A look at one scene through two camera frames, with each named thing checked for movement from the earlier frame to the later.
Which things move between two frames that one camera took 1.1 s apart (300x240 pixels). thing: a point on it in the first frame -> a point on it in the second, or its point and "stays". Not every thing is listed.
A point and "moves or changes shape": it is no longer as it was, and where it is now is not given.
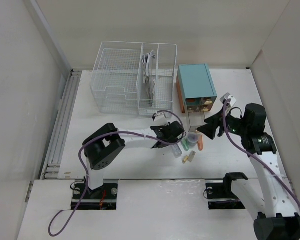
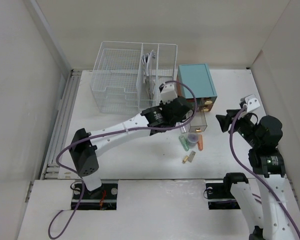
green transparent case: [185, 144] stays
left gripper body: [161, 127] -> [162, 105]
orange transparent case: [200, 143] stays
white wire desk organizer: [134, 78] stays
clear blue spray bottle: [177, 149] moves or changes shape
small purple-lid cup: [193, 138] stays
